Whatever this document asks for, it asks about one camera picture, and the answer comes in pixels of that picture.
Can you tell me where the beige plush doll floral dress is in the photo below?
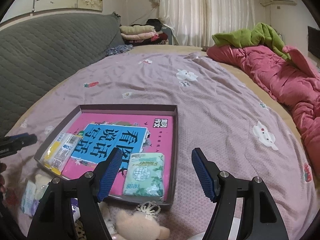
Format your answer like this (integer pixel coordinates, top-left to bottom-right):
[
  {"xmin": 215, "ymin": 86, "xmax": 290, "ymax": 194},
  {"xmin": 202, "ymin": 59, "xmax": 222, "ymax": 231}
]
[{"xmin": 99, "ymin": 201, "xmax": 170, "ymax": 240}]

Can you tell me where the white purple printed bag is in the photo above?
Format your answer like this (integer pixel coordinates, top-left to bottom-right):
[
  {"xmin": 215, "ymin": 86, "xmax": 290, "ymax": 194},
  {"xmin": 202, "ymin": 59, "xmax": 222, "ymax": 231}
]
[{"xmin": 21, "ymin": 180, "xmax": 40, "ymax": 217}]

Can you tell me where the green blanket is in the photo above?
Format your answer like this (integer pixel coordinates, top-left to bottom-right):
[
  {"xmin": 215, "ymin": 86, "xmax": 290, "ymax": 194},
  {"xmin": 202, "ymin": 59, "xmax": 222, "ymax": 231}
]
[{"xmin": 212, "ymin": 22, "xmax": 291, "ymax": 60}]

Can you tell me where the cream teddy purple dress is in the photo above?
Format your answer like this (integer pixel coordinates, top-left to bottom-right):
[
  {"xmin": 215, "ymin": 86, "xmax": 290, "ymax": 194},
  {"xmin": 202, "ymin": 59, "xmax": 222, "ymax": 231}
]
[{"xmin": 34, "ymin": 174, "xmax": 52, "ymax": 200}]

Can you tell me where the purple bedsheet with prints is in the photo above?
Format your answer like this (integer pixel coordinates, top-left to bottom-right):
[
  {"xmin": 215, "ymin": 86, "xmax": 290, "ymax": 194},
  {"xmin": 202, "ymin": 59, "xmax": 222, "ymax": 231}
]
[{"xmin": 10, "ymin": 54, "xmax": 319, "ymax": 239}]

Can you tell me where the stack of folded clothes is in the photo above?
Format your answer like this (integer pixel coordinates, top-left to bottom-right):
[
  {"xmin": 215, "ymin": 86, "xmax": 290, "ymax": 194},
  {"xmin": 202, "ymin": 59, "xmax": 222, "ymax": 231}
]
[{"xmin": 120, "ymin": 18, "xmax": 172, "ymax": 47}]

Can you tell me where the green tissue pack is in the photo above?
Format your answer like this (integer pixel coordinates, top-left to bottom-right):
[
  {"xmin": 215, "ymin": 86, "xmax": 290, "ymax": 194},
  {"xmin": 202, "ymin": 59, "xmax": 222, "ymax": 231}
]
[{"xmin": 123, "ymin": 153, "xmax": 165, "ymax": 200}]

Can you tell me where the grey quilted headboard cover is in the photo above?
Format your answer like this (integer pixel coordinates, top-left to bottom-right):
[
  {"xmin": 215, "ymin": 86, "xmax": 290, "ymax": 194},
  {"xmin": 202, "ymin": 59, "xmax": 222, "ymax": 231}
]
[{"xmin": 1, "ymin": 12, "xmax": 124, "ymax": 137}]

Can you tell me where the dark shallow tray box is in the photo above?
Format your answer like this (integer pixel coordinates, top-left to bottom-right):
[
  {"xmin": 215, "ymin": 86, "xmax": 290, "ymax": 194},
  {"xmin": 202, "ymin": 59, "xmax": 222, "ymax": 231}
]
[{"xmin": 35, "ymin": 105, "xmax": 177, "ymax": 210}]

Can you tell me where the pink red quilt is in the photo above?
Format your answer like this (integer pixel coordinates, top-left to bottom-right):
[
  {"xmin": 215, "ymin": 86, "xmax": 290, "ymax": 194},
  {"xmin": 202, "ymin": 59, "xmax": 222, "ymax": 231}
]
[{"xmin": 207, "ymin": 45, "xmax": 319, "ymax": 175}]

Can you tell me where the yellow white wipes packet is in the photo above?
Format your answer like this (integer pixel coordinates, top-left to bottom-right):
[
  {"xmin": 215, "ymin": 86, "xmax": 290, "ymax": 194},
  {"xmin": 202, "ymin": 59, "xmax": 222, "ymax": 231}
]
[{"xmin": 41, "ymin": 132, "xmax": 82, "ymax": 176}]

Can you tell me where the black wall television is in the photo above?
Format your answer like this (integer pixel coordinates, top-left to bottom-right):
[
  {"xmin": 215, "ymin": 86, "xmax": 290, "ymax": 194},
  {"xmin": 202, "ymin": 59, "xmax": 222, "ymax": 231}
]
[{"xmin": 308, "ymin": 26, "xmax": 320, "ymax": 59}]

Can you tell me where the pink and blue book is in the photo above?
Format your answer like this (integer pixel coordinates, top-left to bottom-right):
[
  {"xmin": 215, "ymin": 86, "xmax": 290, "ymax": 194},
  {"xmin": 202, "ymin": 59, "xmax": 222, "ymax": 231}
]
[{"xmin": 62, "ymin": 113, "xmax": 174, "ymax": 199}]

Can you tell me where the leopard print scrunchie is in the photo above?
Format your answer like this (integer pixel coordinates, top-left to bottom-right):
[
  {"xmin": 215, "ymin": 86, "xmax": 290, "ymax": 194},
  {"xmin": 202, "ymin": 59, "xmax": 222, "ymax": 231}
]
[{"xmin": 74, "ymin": 219, "xmax": 87, "ymax": 240}]

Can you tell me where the white curtain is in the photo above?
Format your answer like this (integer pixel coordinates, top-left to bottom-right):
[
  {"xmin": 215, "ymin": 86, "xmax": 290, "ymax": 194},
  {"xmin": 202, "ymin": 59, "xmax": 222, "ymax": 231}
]
[{"xmin": 159, "ymin": 0, "xmax": 255, "ymax": 47}]

